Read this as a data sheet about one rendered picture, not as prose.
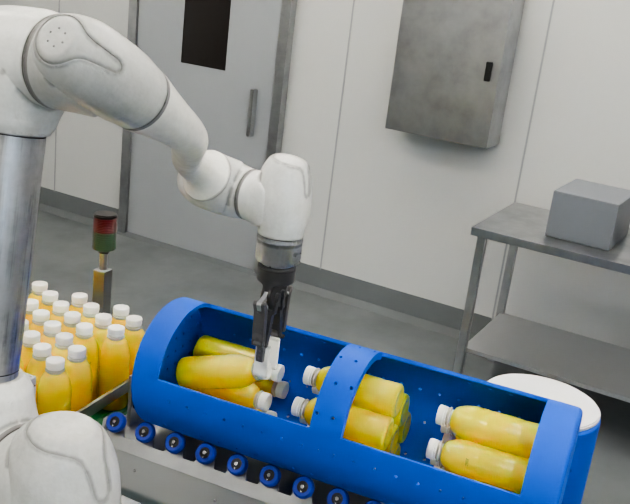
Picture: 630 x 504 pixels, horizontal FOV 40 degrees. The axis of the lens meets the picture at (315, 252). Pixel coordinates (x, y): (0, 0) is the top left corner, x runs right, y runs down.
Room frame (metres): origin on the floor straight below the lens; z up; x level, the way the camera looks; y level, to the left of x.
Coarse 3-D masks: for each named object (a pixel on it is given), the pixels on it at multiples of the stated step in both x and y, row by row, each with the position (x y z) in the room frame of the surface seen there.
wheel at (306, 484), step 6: (300, 480) 1.53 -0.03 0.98; (306, 480) 1.53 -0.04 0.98; (312, 480) 1.53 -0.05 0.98; (294, 486) 1.52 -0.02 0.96; (300, 486) 1.52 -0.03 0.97; (306, 486) 1.52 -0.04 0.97; (312, 486) 1.52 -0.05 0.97; (294, 492) 1.51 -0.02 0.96; (300, 492) 1.51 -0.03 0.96; (306, 492) 1.51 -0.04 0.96; (312, 492) 1.51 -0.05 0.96; (300, 498) 1.51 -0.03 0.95; (306, 498) 1.51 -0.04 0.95
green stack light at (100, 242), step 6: (96, 234) 2.23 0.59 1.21; (102, 234) 2.22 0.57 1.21; (108, 234) 2.23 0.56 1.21; (114, 234) 2.24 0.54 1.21; (96, 240) 2.23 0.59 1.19; (102, 240) 2.22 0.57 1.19; (108, 240) 2.23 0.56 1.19; (114, 240) 2.24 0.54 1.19; (96, 246) 2.23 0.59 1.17; (102, 246) 2.22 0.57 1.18; (108, 246) 2.23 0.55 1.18; (114, 246) 2.25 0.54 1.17
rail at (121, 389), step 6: (120, 384) 1.83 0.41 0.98; (126, 384) 1.84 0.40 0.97; (114, 390) 1.80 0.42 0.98; (120, 390) 1.82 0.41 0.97; (126, 390) 1.85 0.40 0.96; (102, 396) 1.76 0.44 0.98; (108, 396) 1.78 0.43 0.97; (114, 396) 1.80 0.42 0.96; (120, 396) 1.82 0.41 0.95; (90, 402) 1.73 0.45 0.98; (96, 402) 1.74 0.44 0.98; (102, 402) 1.76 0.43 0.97; (108, 402) 1.78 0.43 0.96; (84, 408) 1.70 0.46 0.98; (90, 408) 1.72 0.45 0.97; (96, 408) 1.74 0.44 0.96; (102, 408) 1.76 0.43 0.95; (90, 414) 1.72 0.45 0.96
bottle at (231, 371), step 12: (180, 360) 1.67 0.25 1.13; (192, 360) 1.66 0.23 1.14; (204, 360) 1.65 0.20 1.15; (216, 360) 1.64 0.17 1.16; (228, 360) 1.63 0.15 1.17; (240, 360) 1.62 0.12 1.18; (252, 360) 1.63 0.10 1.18; (180, 372) 1.65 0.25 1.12; (192, 372) 1.64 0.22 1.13; (204, 372) 1.63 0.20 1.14; (216, 372) 1.62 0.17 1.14; (228, 372) 1.61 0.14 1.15; (240, 372) 1.60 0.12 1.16; (252, 372) 1.60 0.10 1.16; (180, 384) 1.65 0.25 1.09; (192, 384) 1.64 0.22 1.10; (204, 384) 1.63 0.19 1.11; (216, 384) 1.62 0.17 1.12; (228, 384) 1.61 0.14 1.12; (240, 384) 1.61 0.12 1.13
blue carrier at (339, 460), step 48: (144, 336) 1.66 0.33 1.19; (192, 336) 1.84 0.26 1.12; (240, 336) 1.84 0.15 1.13; (288, 336) 1.77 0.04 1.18; (144, 384) 1.62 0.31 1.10; (336, 384) 1.53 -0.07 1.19; (432, 384) 1.67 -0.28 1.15; (480, 384) 1.59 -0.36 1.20; (192, 432) 1.60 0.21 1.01; (240, 432) 1.54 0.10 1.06; (288, 432) 1.50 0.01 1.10; (336, 432) 1.47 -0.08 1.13; (432, 432) 1.67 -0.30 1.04; (576, 432) 1.41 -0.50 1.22; (336, 480) 1.48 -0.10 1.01; (384, 480) 1.43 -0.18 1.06; (432, 480) 1.39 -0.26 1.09; (528, 480) 1.34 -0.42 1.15
